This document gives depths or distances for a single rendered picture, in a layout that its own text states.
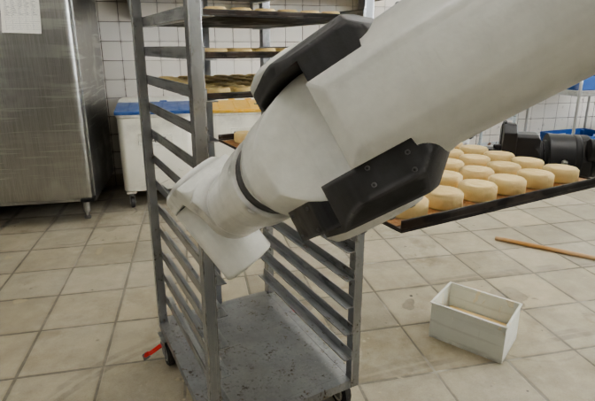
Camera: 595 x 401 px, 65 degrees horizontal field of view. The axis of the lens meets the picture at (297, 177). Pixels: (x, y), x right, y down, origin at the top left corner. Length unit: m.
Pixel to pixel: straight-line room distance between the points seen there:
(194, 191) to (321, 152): 0.20
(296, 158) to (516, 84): 0.14
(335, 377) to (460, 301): 0.82
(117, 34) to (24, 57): 1.02
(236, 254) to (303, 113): 0.26
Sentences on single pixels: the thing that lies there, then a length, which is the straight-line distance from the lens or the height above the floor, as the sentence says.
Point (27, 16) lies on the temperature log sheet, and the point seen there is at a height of 1.33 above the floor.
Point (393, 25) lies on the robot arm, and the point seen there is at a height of 1.16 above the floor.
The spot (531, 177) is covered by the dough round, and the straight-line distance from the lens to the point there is 0.75.
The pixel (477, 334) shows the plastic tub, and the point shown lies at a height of 0.09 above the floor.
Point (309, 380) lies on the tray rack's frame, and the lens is 1.59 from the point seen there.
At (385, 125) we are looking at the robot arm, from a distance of 0.25.
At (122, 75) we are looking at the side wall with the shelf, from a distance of 4.16.
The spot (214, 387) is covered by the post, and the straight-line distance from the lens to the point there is 1.35.
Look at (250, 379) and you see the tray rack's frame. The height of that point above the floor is 0.15.
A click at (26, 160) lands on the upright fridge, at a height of 0.46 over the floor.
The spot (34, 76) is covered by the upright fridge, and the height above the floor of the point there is 0.98.
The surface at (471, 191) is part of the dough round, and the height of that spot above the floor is 0.97.
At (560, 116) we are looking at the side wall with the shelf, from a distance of 5.59.
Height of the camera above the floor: 1.15
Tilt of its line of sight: 16 degrees down
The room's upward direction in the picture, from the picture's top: straight up
